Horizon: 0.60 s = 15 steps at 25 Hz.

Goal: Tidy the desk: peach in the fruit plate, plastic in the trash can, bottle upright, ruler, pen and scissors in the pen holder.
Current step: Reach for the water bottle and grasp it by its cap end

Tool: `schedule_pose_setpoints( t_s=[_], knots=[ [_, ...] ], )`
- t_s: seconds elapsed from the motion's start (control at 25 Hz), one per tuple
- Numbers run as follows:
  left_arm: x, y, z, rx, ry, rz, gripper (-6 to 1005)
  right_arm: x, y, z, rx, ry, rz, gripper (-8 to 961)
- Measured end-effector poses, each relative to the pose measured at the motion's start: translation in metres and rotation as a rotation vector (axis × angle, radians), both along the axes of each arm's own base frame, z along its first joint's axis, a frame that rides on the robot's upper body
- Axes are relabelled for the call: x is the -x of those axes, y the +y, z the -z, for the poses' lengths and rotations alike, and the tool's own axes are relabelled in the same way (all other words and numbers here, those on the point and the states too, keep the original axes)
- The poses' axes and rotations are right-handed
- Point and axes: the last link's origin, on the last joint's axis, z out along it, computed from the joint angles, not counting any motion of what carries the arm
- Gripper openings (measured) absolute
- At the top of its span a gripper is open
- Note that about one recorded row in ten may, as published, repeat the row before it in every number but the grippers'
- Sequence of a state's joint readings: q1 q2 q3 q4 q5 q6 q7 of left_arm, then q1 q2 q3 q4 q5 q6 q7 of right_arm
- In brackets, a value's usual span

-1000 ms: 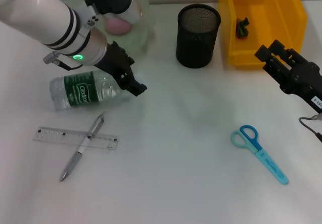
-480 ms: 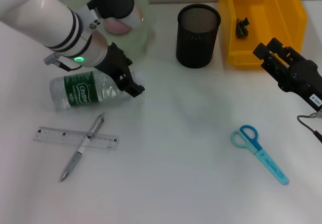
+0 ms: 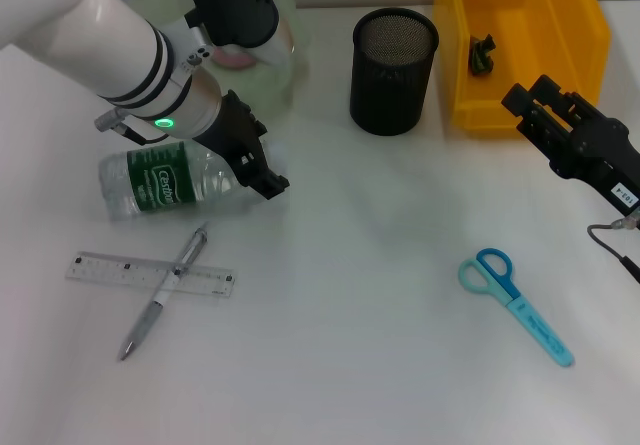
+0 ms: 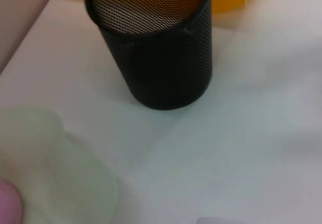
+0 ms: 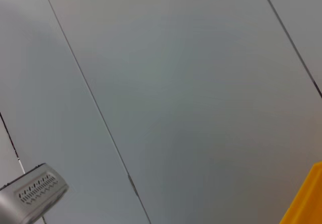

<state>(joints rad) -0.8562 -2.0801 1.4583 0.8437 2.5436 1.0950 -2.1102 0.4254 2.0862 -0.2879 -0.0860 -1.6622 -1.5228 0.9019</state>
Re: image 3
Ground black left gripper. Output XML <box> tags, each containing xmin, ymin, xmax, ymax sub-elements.
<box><xmin>192</xmin><ymin>89</ymin><xmax>292</xmax><ymax>201</ymax></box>

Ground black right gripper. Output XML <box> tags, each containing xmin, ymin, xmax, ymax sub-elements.
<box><xmin>500</xmin><ymin>74</ymin><xmax>640</xmax><ymax>215</ymax></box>

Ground green plastic wrapper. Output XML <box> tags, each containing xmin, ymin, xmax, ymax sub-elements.
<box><xmin>468</xmin><ymin>33</ymin><xmax>498</xmax><ymax>77</ymax></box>

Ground clear water bottle green label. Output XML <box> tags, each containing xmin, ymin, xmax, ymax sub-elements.
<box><xmin>97</xmin><ymin>136</ymin><xmax>290</xmax><ymax>223</ymax></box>

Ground green glass fruit plate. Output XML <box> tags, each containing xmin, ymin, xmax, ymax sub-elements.
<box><xmin>123</xmin><ymin>0</ymin><xmax>312</xmax><ymax>112</ymax></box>

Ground black mesh pen cup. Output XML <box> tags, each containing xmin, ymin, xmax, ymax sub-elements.
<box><xmin>349</xmin><ymin>7</ymin><xmax>441</xmax><ymax>138</ymax></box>

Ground silver white pen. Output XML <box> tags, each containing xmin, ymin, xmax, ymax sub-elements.
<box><xmin>116</xmin><ymin>221</ymin><xmax>211</xmax><ymax>363</ymax></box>

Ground clear plastic ruler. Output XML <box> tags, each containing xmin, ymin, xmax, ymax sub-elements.
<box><xmin>64</xmin><ymin>250</ymin><xmax>238</xmax><ymax>300</ymax></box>

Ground blue turquoise scissors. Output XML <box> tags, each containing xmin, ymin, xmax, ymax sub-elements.
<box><xmin>457</xmin><ymin>247</ymin><xmax>576</xmax><ymax>369</ymax></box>

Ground yellow plastic storage bin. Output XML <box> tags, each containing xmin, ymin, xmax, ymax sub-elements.
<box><xmin>432</xmin><ymin>0</ymin><xmax>613</xmax><ymax>139</ymax></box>

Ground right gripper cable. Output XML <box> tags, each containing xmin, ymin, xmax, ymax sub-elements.
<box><xmin>586</xmin><ymin>211</ymin><xmax>640</xmax><ymax>287</ymax></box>

